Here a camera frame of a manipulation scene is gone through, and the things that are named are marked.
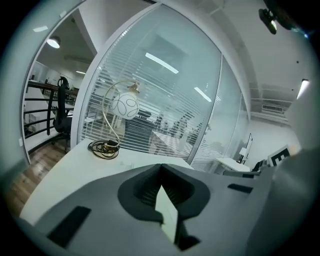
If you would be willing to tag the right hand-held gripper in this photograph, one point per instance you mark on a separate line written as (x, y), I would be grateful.
(278, 157)

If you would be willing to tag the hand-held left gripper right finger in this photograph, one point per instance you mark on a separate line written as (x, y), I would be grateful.
(220, 207)

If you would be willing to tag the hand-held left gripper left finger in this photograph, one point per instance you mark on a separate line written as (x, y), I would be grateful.
(100, 212)

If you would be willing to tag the white board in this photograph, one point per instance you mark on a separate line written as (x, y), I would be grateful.
(167, 212)

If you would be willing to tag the white side table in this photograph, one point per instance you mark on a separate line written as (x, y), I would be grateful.
(232, 163)

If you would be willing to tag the frosted glass partition panel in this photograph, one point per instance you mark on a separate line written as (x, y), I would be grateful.
(232, 112)

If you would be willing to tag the white air vent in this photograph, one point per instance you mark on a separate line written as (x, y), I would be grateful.
(272, 108)

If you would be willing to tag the black office chair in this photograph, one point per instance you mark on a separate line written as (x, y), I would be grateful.
(61, 117)

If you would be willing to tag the long ceiling light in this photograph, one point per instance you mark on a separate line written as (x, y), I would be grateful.
(303, 88)

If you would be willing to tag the glass partition with blinds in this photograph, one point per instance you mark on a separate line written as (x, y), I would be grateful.
(162, 100)

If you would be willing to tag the gold lamp with globe shade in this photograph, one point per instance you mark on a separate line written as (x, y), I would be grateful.
(125, 105)

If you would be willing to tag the black metal railing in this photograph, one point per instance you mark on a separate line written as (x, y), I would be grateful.
(50, 112)

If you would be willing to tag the frosted glass door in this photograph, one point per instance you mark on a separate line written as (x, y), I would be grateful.
(15, 112)

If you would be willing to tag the round ceiling lamp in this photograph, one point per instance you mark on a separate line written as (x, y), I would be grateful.
(53, 42)

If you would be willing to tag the black head-worn camera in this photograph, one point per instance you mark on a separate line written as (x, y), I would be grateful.
(267, 18)

